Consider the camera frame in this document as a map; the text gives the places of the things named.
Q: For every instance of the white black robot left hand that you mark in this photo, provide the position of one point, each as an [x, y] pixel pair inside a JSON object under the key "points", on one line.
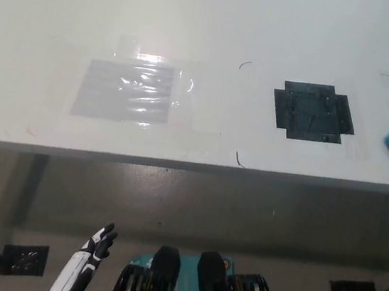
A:
{"points": [[94, 250]]}

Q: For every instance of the black tape square marker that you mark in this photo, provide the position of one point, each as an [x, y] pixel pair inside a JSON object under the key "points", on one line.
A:
{"points": [[310, 112]]}

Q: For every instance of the grey rectangular tape patch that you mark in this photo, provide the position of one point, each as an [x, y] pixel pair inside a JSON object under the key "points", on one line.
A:
{"points": [[97, 91]]}

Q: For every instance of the clear plastic film sheet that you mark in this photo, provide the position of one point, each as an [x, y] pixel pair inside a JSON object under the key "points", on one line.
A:
{"points": [[202, 98]]}

